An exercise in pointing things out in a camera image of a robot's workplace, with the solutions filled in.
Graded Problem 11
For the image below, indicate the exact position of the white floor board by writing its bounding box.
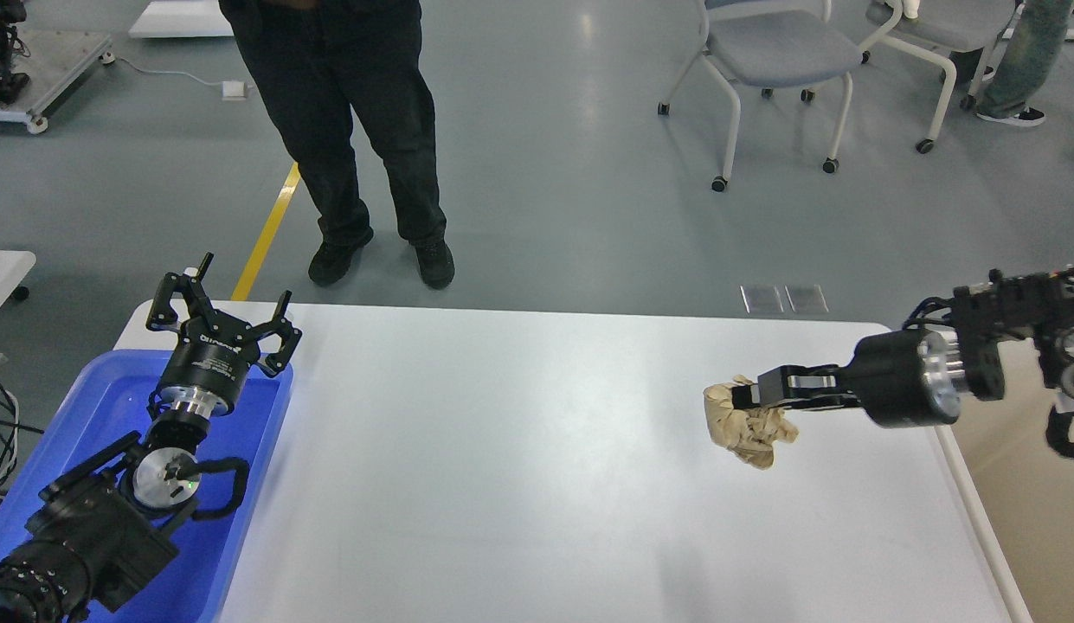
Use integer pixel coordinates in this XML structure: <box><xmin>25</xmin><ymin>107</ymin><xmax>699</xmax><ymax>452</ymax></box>
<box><xmin>128</xmin><ymin>1</ymin><xmax>233</xmax><ymax>39</ymax></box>

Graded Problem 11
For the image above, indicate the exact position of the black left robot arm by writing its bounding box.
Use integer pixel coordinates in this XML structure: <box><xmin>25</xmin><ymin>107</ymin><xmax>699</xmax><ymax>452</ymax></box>
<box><xmin>0</xmin><ymin>253</ymin><xmax>302</xmax><ymax>622</ymax></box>

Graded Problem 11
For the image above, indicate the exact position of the person in black clothes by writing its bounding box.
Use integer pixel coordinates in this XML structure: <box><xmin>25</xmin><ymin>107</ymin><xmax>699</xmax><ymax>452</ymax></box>
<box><xmin>219</xmin><ymin>1</ymin><xmax>456</xmax><ymax>289</ymax></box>

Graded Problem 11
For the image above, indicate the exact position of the white side table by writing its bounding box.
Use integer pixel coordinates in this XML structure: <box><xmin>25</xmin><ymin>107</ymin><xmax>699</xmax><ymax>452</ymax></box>
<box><xmin>0</xmin><ymin>251</ymin><xmax>35</xmax><ymax>307</ymax></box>

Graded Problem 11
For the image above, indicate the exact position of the right metal floor plate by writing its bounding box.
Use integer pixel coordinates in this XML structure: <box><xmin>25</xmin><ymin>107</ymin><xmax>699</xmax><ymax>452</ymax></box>
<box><xmin>783</xmin><ymin>284</ymin><xmax>830</xmax><ymax>315</ymax></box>

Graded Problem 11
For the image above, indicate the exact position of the robot stand base platform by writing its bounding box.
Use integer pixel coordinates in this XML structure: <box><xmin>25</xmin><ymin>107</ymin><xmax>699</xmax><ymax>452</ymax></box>
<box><xmin>0</xmin><ymin>1</ymin><xmax>116</xmax><ymax>135</ymax></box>

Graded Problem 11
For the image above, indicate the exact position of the person in sneakers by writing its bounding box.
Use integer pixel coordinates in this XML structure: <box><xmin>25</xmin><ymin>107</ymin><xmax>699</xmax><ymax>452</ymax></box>
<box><xmin>974</xmin><ymin>1</ymin><xmax>1074</xmax><ymax>129</ymax></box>

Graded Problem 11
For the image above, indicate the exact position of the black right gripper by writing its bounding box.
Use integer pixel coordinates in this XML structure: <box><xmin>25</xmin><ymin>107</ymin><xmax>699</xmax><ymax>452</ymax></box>
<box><xmin>732</xmin><ymin>330</ymin><xmax>963</xmax><ymax>428</ymax></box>

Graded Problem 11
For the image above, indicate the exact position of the metal floor plate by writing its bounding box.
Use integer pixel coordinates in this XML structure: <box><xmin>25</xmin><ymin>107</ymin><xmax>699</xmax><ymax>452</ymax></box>
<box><xmin>741</xmin><ymin>285</ymin><xmax>785</xmax><ymax>315</ymax></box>
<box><xmin>783</xmin><ymin>284</ymin><xmax>830</xmax><ymax>315</ymax></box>

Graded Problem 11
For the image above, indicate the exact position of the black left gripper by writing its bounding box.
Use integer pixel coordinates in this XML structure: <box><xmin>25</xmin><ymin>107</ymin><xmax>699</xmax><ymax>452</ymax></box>
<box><xmin>145</xmin><ymin>253</ymin><xmax>303</xmax><ymax>416</ymax></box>

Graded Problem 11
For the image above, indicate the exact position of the white power strip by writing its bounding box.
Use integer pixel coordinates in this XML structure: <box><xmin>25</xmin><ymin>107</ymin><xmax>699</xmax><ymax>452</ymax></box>
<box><xmin>221</xmin><ymin>81</ymin><xmax>248</xmax><ymax>102</ymax></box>

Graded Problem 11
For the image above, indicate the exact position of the left metal floor plate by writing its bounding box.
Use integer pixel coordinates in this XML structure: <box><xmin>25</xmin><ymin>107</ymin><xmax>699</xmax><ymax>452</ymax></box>
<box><xmin>741</xmin><ymin>285</ymin><xmax>785</xmax><ymax>315</ymax></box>

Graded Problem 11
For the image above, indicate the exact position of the black cables bundle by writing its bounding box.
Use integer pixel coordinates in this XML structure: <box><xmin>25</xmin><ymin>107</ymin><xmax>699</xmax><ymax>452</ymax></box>
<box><xmin>0</xmin><ymin>353</ymin><xmax>44</xmax><ymax>520</ymax></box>

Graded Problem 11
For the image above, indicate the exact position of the grey chair white frame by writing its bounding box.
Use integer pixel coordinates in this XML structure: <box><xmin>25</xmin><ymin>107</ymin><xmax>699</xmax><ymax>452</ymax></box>
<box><xmin>658</xmin><ymin>1</ymin><xmax>862</xmax><ymax>193</ymax></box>

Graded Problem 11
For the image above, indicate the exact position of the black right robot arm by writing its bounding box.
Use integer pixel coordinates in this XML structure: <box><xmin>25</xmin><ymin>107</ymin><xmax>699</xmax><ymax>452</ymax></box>
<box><xmin>731</xmin><ymin>266</ymin><xmax>1074</xmax><ymax>459</ymax></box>

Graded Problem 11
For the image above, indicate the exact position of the blue plastic tray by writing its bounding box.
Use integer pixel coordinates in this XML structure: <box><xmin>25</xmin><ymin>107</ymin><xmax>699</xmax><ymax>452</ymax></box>
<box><xmin>0</xmin><ymin>350</ymin><xmax>294</xmax><ymax>622</ymax></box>

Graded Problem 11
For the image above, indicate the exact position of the beige plastic bin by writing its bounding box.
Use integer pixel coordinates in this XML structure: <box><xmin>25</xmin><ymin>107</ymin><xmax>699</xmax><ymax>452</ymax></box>
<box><xmin>937</xmin><ymin>342</ymin><xmax>1074</xmax><ymax>622</ymax></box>

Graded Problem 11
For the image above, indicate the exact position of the brown paper ball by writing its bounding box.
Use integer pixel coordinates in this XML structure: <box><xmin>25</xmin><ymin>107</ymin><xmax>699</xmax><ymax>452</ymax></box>
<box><xmin>703</xmin><ymin>375</ymin><xmax>801</xmax><ymax>470</ymax></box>

